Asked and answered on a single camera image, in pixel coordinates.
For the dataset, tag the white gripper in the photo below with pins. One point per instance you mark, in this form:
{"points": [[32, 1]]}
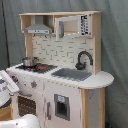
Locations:
{"points": [[11, 85]]}

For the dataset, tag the white toy microwave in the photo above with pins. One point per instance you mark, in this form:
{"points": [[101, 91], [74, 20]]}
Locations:
{"points": [[73, 26]]}

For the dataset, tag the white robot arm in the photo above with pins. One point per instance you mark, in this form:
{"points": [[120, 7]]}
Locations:
{"points": [[7, 88]]}

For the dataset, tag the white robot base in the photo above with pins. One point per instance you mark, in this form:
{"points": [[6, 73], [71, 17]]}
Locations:
{"points": [[27, 121]]}

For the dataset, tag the wooden toy kitchen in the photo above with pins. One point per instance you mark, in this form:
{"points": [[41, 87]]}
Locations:
{"points": [[64, 54]]}

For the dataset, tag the left red stove knob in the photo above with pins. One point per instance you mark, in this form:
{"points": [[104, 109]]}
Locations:
{"points": [[15, 79]]}

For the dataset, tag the red stove knob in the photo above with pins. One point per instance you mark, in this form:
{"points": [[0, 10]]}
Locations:
{"points": [[33, 84], [15, 79]]}

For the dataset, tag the toy oven door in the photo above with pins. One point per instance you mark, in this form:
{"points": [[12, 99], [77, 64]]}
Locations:
{"points": [[28, 101]]}

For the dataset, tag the right red stove knob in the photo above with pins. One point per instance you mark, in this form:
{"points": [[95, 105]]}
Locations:
{"points": [[33, 84]]}

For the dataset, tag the silver toy pot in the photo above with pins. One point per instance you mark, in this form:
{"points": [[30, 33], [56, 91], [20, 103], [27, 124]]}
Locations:
{"points": [[29, 61]]}

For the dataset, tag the black toy stovetop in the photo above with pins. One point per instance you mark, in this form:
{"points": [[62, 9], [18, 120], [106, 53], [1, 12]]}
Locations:
{"points": [[39, 68]]}

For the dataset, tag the white cabinet door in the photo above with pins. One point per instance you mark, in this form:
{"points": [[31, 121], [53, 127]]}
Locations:
{"points": [[63, 106]]}

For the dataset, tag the grey range hood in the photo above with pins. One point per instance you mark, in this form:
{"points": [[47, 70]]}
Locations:
{"points": [[38, 27]]}

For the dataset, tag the grey toy sink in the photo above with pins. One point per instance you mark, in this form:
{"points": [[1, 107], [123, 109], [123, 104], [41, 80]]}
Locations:
{"points": [[72, 74]]}

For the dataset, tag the black toy faucet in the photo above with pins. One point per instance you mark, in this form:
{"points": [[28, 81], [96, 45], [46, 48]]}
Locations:
{"points": [[80, 65]]}

